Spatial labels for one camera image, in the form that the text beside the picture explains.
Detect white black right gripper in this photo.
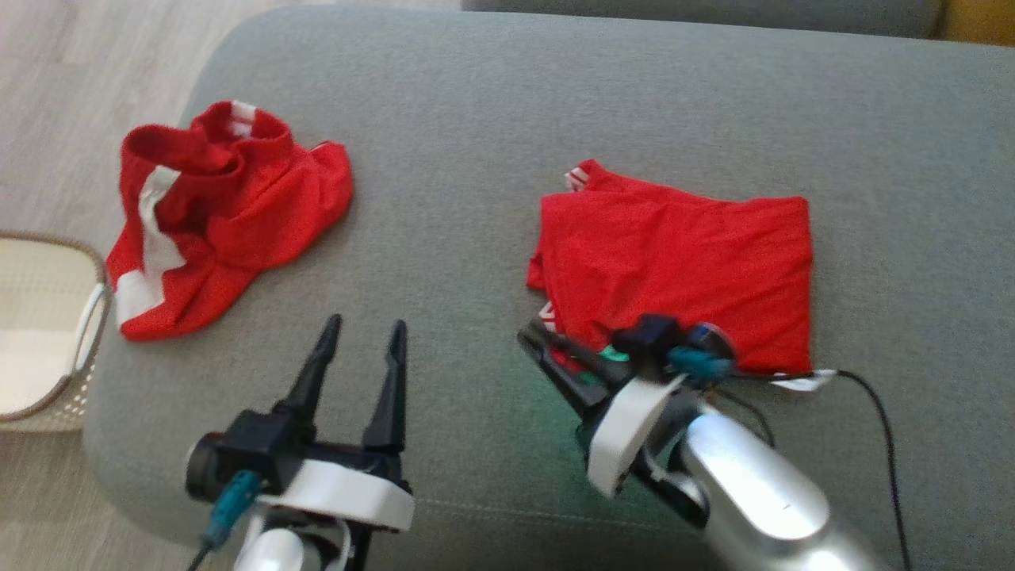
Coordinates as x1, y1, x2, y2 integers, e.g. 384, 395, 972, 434
517, 327, 688, 500

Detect blue right camera cable connector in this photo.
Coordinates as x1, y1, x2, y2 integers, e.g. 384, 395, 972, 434
668, 324, 738, 381

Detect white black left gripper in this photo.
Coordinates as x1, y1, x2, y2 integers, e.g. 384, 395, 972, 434
260, 314, 416, 534

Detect red shorts with white stripes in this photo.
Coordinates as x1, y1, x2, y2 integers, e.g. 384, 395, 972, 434
105, 100, 354, 343

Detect blue left camera cable connector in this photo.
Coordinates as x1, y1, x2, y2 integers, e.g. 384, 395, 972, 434
208, 469, 262, 548

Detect blue camera cable connector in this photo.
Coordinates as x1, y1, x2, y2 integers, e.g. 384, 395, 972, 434
208, 469, 262, 548
668, 324, 738, 381

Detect red and white sports jersey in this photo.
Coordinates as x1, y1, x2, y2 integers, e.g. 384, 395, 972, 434
526, 159, 814, 377

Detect grey sofa backrest section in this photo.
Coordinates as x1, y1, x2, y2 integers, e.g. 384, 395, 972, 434
462, 0, 946, 39

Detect yellow cushion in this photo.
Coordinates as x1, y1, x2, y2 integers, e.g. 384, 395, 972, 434
942, 0, 1015, 47

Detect cream woven laundry basket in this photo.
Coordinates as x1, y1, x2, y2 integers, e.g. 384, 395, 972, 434
0, 230, 113, 433

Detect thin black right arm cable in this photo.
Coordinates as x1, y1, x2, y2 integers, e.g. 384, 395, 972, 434
714, 366, 913, 571

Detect grey fabric sofa seat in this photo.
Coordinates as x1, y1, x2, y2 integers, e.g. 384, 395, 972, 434
83, 4, 1015, 571

